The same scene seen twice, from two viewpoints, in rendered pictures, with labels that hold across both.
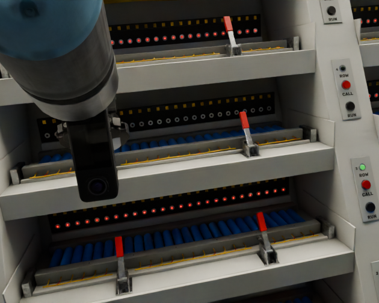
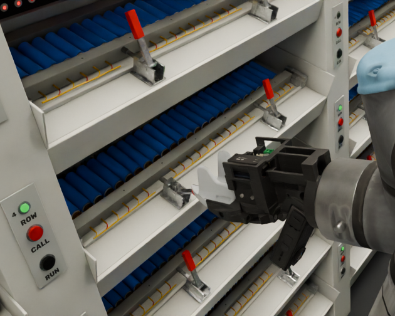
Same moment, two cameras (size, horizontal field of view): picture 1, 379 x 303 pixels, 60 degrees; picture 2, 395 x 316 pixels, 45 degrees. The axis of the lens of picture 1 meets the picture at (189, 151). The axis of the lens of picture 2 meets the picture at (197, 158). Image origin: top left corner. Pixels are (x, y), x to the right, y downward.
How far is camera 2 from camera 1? 0.64 m
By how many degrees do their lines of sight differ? 48
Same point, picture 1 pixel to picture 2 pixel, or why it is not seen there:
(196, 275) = (244, 250)
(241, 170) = (274, 145)
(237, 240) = not seen: hidden behind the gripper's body
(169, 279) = (226, 264)
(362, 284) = not seen: hidden behind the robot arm
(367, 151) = (342, 91)
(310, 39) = not seen: outside the picture
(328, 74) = (329, 24)
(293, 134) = (286, 81)
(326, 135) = (319, 84)
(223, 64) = (264, 36)
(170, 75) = (224, 64)
